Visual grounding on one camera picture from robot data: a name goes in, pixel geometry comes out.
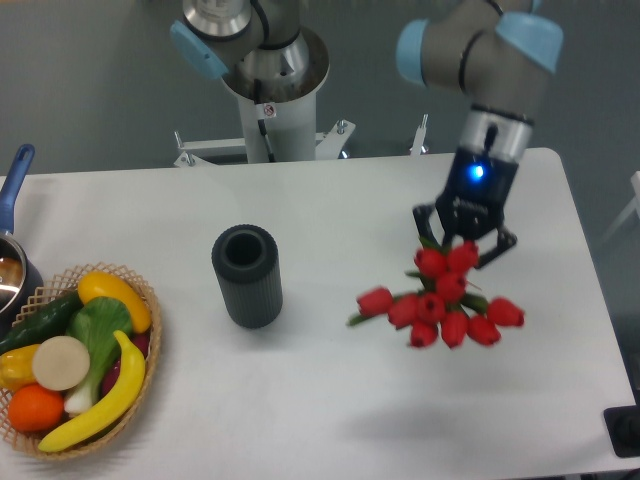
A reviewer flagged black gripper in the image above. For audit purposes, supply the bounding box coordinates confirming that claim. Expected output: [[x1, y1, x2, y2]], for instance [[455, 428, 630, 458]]
[[412, 147, 518, 270]]

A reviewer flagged red tulip bouquet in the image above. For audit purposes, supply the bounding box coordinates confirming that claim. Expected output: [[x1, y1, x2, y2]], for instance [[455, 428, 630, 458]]
[[347, 238, 525, 349]]

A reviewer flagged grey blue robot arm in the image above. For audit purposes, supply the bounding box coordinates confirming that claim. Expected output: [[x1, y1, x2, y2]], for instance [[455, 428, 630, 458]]
[[170, 1, 563, 265]]

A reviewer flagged dark grey ribbed vase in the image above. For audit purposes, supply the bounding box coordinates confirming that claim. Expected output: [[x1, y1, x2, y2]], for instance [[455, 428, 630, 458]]
[[211, 224, 283, 330]]

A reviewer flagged black device at edge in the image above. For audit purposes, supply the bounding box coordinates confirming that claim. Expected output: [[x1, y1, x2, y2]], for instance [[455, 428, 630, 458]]
[[603, 405, 639, 458]]

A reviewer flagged purple eggplant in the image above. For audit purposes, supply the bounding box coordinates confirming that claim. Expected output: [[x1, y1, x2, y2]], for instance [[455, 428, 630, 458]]
[[100, 332, 150, 398]]

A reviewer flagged green bok choy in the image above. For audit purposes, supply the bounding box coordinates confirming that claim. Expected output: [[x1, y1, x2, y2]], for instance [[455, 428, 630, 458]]
[[64, 296, 132, 417]]

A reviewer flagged yellow banana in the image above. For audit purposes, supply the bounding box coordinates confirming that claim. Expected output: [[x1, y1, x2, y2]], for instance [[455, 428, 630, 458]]
[[38, 330, 146, 453]]

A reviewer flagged woven wicker basket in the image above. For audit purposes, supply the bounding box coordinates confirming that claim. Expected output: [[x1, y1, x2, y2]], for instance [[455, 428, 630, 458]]
[[1, 262, 162, 461]]

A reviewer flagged green cucumber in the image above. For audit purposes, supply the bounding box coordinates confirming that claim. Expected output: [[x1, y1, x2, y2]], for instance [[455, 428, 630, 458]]
[[1, 291, 83, 354]]

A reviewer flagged beige round slice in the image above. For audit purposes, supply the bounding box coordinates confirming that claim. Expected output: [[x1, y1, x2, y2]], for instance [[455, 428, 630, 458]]
[[32, 336, 90, 391]]

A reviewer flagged yellow bell pepper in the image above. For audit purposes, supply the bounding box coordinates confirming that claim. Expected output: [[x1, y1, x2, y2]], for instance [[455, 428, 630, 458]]
[[1, 344, 40, 391]]

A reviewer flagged orange fruit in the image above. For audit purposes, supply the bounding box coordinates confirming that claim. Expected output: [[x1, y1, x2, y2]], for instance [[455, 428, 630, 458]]
[[7, 384, 64, 433]]

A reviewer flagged white frame at right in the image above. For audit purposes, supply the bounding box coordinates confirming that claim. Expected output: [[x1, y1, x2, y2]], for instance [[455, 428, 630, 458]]
[[596, 171, 639, 251]]

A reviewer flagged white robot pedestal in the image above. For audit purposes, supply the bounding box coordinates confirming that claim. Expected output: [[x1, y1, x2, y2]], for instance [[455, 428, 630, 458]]
[[170, 21, 356, 164]]

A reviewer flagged black cable on pedestal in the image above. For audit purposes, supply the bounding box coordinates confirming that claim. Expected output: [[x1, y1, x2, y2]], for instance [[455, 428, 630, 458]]
[[252, 78, 277, 164]]

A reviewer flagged blue handled saucepan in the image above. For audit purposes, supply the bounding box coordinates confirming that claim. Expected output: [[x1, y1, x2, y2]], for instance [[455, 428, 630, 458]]
[[1, 144, 43, 338]]

